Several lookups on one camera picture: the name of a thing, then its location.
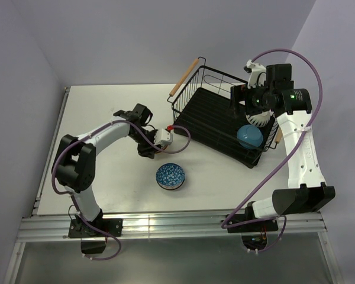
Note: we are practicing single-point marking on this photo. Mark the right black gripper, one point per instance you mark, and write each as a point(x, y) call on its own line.
point(238, 93)

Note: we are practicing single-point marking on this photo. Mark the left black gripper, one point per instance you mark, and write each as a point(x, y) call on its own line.
point(149, 150)

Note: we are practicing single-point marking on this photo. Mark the plain blue bowl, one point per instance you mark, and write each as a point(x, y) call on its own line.
point(250, 137)

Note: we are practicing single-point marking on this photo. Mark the white blue-striped bowl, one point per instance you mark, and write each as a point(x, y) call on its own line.
point(259, 120)

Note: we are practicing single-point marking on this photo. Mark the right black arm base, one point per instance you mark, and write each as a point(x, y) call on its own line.
point(253, 235)

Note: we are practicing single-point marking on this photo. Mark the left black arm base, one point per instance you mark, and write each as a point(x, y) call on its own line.
point(94, 236)

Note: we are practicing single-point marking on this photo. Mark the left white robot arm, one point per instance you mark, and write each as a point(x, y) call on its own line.
point(74, 167)

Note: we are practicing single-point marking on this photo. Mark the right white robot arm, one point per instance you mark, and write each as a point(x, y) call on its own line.
point(271, 89)

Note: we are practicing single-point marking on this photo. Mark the blue triangle pattern bowl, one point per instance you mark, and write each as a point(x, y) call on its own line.
point(170, 176)

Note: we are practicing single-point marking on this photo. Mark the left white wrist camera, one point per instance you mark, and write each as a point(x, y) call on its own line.
point(162, 138)

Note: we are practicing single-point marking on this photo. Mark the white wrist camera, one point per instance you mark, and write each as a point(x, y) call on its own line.
point(257, 74)
point(162, 138)

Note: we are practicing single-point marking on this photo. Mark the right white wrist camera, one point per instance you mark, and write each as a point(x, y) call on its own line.
point(257, 74)

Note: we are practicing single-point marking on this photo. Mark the black wire dish rack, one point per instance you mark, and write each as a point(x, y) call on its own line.
point(201, 105)

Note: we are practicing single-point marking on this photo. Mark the left wooden rack handle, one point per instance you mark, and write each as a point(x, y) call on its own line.
point(183, 78)

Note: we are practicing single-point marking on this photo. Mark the wooden rack handle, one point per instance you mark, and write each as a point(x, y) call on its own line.
point(278, 137)
point(183, 78)

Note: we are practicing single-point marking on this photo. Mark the right wooden rack handle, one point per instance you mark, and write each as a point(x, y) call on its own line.
point(278, 137)

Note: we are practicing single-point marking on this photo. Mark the aluminium mounting rail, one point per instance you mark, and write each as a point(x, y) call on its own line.
point(182, 224)

